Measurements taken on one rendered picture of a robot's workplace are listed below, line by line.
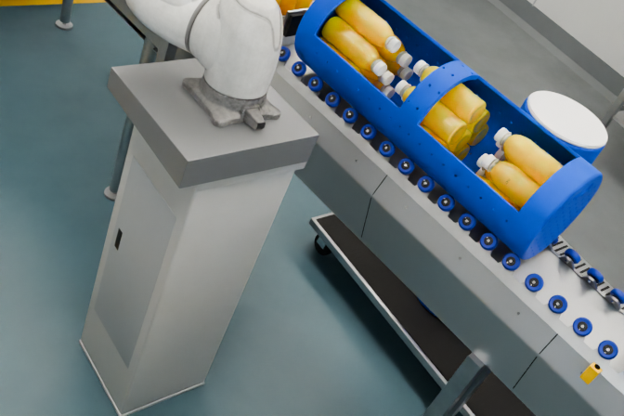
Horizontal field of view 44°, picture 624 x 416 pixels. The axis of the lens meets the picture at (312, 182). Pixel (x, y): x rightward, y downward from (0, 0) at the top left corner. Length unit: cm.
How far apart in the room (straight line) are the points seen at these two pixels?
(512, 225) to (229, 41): 79
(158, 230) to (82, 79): 177
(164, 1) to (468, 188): 85
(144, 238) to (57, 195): 106
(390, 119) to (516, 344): 65
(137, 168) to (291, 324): 110
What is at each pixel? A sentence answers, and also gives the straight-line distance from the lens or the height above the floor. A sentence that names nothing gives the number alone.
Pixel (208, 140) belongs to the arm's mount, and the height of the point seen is 108.
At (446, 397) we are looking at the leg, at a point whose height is 45.
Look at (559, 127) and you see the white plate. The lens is 252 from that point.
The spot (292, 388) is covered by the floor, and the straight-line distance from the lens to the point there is 272.
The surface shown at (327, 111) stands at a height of 92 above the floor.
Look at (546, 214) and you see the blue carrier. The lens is 189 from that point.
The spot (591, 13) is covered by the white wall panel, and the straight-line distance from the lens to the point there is 573.
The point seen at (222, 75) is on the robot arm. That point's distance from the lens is 176.
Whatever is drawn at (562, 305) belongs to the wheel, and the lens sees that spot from 199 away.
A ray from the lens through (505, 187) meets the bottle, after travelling 197.
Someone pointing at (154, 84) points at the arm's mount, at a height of 106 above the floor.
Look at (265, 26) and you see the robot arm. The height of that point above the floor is 131.
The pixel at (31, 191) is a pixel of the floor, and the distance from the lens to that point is 307.
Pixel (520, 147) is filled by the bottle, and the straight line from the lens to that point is 199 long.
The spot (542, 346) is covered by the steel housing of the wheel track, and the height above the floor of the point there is 86.
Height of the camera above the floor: 212
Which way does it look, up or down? 37 degrees down
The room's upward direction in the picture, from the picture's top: 24 degrees clockwise
